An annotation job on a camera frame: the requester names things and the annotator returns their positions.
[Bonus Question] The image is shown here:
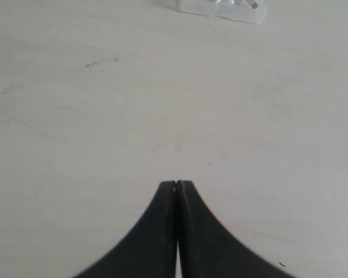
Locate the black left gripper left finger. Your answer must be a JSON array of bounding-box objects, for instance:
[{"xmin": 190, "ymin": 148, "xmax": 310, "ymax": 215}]
[{"xmin": 76, "ymin": 181, "xmax": 177, "ymax": 278}]

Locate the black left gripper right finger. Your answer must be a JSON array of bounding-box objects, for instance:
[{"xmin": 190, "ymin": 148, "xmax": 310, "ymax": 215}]
[{"xmin": 176, "ymin": 181, "xmax": 290, "ymax": 278}]

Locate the white earphone cable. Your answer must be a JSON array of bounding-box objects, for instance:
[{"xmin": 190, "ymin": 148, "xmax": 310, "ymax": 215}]
[{"xmin": 214, "ymin": 0, "xmax": 260, "ymax": 10}]

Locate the clear plastic storage box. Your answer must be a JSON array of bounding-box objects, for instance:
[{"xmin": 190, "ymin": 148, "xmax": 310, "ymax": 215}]
[{"xmin": 178, "ymin": 0, "xmax": 267, "ymax": 24}]

